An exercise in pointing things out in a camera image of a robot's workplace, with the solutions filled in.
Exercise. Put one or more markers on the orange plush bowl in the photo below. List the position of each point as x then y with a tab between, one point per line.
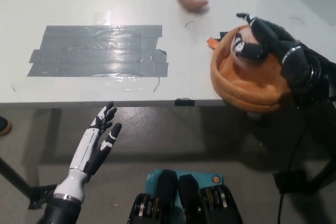
236	87

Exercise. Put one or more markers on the small black tape piece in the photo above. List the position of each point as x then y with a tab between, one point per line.
222	35

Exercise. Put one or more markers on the black tape on table edge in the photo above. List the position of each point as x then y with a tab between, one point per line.
184	102

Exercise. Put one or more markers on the pink plush dumpling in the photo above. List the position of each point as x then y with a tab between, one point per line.
246	34

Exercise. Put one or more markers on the small orange tape tab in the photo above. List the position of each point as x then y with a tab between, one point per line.
212	42

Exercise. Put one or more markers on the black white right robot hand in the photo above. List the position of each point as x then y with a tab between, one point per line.
270	37

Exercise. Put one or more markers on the brown black shoe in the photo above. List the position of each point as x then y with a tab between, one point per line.
4	127

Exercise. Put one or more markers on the grey duct tape patch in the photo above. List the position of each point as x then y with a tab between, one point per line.
92	51

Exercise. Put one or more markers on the black teal robot torso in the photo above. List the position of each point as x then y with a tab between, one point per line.
183	200

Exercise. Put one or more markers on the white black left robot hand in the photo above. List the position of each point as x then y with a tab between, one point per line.
86	153

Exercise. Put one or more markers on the black table leg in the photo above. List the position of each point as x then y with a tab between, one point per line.
14	176
324	171

